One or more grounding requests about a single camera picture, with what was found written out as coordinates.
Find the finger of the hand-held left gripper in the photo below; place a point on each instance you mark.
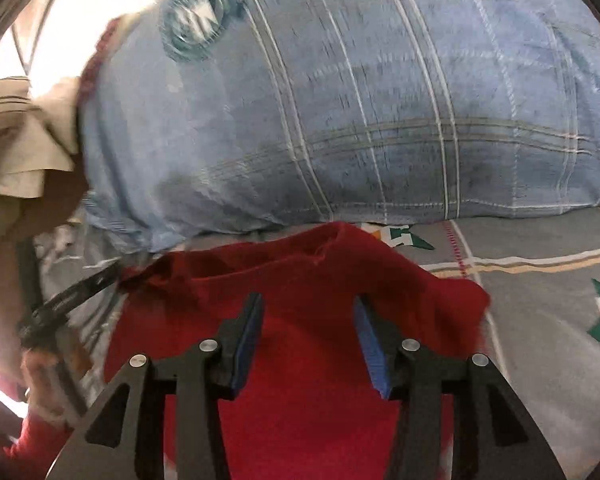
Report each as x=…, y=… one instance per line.
x=65, y=302

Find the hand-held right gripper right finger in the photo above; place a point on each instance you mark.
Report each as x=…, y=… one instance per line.
x=372, y=350

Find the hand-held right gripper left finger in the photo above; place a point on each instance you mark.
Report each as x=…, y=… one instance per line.
x=247, y=350

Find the red fleece garment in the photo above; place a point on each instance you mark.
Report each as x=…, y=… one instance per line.
x=305, y=410

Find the person's left forearm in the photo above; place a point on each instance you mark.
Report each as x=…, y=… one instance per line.
x=30, y=452

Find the person's left hand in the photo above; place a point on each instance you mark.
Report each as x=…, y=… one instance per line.
x=47, y=385

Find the beige striped cloth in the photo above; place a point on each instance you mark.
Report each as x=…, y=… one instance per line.
x=15, y=160

